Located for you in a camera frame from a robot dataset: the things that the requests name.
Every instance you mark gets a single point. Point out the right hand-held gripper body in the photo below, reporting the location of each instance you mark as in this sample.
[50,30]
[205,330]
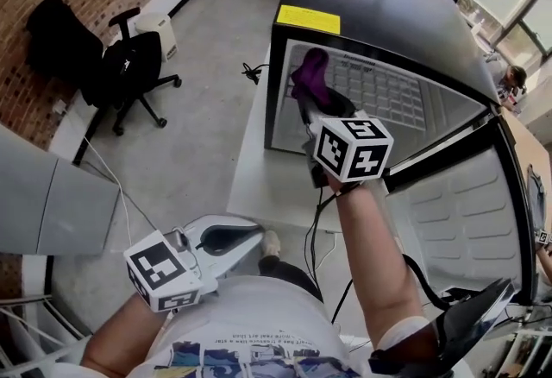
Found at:
[351,149]

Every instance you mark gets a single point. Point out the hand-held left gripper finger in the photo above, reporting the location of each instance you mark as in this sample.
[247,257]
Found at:
[224,220]
[239,255]

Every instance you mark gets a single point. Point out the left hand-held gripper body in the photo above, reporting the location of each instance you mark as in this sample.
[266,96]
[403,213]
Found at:
[161,270]

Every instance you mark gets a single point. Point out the purple cloth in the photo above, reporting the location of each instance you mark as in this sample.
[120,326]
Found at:
[314,74]

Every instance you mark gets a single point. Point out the black mini fridge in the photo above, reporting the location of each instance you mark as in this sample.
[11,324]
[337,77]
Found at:
[388,9]

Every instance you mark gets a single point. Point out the person's right forearm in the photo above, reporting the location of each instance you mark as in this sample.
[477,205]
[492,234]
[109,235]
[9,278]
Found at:
[375,264]

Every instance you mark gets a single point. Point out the person's left forearm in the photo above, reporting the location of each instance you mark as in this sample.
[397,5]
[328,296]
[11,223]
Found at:
[121,333]

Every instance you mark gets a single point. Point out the person's light shoe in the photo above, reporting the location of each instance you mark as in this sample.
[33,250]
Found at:
[271,243]

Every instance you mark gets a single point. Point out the person's black trouser leg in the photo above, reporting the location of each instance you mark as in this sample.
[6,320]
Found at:
[286,277]

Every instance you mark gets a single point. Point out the white printed t-shirt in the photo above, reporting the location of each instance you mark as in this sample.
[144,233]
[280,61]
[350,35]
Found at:
[259,316]

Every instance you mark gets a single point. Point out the yellow label sticker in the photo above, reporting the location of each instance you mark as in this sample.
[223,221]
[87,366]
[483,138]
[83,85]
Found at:
[308,19]

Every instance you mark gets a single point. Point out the grey cabinet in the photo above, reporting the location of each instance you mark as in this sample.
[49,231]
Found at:
[56,203]

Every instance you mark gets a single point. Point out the white metal rack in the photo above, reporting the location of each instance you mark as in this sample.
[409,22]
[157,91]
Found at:
[30,333]

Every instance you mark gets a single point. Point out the white bin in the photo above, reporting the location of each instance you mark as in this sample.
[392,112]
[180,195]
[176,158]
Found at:
[161,33]

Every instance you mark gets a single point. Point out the black bag with white logo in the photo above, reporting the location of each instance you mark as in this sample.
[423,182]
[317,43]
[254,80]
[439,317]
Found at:
[133,65]

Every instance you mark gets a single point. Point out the wooden desk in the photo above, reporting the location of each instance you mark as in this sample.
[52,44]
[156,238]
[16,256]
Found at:
[528,143]

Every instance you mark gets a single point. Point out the black glossy device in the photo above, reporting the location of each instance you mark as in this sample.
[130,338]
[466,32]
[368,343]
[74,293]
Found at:
[470,324]

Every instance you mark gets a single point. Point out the black office chair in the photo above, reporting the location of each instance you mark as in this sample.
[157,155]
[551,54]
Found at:
[64,48]

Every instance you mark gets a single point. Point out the white wall socket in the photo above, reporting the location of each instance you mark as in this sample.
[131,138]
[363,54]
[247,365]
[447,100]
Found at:
[59,107]

